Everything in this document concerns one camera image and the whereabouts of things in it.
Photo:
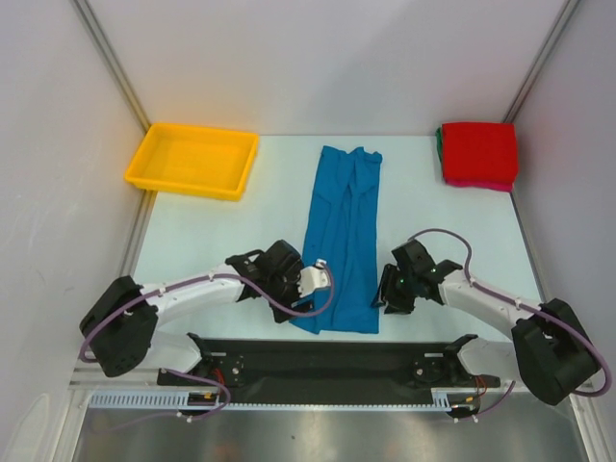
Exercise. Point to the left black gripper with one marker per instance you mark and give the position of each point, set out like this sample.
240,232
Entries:
294,274

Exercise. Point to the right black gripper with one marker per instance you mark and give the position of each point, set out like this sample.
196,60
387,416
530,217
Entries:
386,293

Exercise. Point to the blue t shirt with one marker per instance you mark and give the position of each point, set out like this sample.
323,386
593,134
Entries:
342,231

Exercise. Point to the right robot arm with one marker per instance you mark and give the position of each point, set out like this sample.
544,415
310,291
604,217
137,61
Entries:
553,353

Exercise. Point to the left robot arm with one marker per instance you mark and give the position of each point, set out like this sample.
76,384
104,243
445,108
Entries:
123,329

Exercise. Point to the red folded t shirt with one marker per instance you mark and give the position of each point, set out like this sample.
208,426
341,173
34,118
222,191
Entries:
480,151

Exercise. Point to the green folded t shirt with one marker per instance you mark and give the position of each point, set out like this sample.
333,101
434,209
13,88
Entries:
439,143

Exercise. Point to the yellow plastic tray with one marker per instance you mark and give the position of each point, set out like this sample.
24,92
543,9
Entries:
193,160

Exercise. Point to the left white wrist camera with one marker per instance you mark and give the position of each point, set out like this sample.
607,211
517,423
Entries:
313,278

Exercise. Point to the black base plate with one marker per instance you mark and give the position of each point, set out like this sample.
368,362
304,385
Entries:
380,394

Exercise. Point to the grey slotted cable duct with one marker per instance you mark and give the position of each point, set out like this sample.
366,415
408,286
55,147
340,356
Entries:
204,401

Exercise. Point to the aluminium frame rail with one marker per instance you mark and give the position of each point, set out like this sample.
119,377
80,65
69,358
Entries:
96,380

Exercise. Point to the left aluminium corner post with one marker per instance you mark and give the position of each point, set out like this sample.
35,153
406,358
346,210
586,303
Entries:
106,51

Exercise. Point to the aluminium corner post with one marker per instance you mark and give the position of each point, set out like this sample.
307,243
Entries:
542,57
106,51

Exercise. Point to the right aluminium corner post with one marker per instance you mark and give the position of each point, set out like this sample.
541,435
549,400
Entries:
542,57

